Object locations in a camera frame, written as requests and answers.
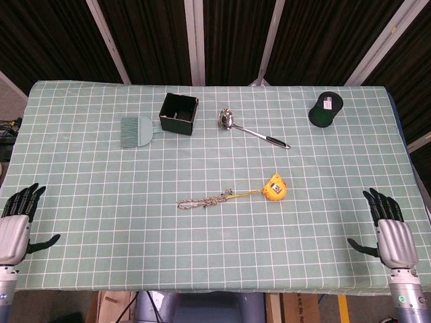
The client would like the yellow tape measure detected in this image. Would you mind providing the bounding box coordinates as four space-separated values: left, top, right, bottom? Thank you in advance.
226 172 289 202

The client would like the green checkered tablecloth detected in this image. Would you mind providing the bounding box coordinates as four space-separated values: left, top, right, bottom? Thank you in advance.
0 79 431 297

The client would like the braided paracord rope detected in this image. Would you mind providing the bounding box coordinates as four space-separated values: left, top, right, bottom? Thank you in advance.
176 188 234 212

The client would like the black mesh pen holder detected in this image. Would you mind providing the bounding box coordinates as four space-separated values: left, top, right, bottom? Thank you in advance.
308 90 344 129

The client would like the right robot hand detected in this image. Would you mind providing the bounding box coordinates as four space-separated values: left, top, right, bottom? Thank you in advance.
347 187 420 270

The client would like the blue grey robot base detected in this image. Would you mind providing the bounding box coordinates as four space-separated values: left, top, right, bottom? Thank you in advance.
135 290 267 323

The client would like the black square box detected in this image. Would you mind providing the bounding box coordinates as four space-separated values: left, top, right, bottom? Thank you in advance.
158 92 200 137

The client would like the teal plastic brush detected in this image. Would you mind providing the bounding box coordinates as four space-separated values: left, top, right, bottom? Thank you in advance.
120 116 162 149

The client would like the steel ladle black handle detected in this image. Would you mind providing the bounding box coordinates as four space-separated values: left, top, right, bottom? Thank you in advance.
218 108 292 150

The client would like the brown cardboard box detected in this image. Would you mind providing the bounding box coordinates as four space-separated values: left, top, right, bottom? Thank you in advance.
279 292 321 323

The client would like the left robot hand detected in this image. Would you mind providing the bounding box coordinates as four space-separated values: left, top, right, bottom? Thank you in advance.
0 182 62 266

